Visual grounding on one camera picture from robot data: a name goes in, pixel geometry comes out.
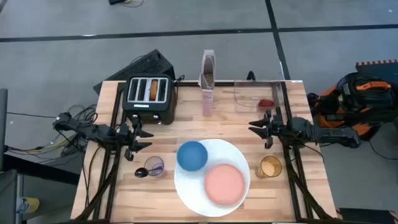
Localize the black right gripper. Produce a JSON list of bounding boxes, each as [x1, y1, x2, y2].
[[248, 109, 290, 149]]

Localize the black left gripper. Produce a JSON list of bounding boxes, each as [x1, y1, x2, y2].
[[117, 114, 155, 162]]

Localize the black spoon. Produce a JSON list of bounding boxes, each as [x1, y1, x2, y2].
[[134, 166, 164, 179]]

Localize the toasted bread slice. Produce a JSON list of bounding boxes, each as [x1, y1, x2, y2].
[[150, 79, 159, 101]]

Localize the pink strawberry yogurt cereal box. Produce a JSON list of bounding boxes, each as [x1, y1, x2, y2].
[[198, 49, 216, 116]]

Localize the red strawberry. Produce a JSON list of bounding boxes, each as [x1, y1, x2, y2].
[[257, 98, 275, 108]]

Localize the clear plastic cup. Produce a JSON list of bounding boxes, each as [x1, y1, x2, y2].
[[144, 156, 165, 177]]

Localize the black four-slot toaster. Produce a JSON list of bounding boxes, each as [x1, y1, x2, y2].
[[122, 73, 177, 126]]

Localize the clear plastic container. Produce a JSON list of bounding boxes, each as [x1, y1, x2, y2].
[[233, 80, 284, 113]]

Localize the amber plastic cup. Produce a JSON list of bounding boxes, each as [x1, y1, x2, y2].
[[255, 155, 283, 180]]

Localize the blue bowl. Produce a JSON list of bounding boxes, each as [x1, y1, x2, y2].
[[176, 141, 208, 172]]

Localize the pink plate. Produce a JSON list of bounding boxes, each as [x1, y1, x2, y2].
[[203, 163, 246, 207]]

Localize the white round woven placemat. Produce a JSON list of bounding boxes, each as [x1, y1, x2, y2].
[[174, 138, 251, 218]]

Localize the yellow and white shoe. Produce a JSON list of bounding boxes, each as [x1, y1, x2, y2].
[[17, 197, 40, 214]]

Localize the black case with red corner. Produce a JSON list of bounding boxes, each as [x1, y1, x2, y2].
[[338, 207, 398, 224]]

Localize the black aluminium frame rail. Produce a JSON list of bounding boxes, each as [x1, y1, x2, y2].
[[276, 81, 336, 221], [74, 81, 125, 222]]

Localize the tangled floor cables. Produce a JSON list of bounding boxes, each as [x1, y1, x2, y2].
[[6, 104, 98, 156]]

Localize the black floor device with cables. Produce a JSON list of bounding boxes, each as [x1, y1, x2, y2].
[[108, 0, 146, 7]]

